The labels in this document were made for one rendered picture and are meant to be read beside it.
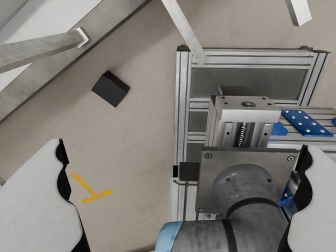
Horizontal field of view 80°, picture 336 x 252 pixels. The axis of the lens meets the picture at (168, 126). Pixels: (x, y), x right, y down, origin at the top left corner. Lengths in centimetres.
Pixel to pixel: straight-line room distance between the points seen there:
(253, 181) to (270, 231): 11
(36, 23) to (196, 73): 81
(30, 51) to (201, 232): 49
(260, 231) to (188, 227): 13
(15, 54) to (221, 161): 48
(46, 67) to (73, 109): 92
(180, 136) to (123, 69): 62
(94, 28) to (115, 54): 75
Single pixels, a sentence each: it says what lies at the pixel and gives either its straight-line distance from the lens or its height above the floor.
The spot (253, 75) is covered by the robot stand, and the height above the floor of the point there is 21.
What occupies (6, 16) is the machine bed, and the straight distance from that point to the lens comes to 97.
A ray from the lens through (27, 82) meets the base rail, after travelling 94.
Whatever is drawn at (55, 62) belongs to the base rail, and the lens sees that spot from 85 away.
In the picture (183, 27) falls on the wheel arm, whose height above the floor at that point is 82.
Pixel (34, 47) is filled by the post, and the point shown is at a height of 98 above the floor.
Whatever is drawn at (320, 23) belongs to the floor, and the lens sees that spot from 167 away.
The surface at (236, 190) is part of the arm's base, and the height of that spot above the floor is 110.
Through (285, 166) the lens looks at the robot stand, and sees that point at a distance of 57.
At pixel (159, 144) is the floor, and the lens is 174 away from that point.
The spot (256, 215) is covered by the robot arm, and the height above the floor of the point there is 117.
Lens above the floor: 142
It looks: 60 degrees down
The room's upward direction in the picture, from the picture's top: 175 degrees counter-clockwise
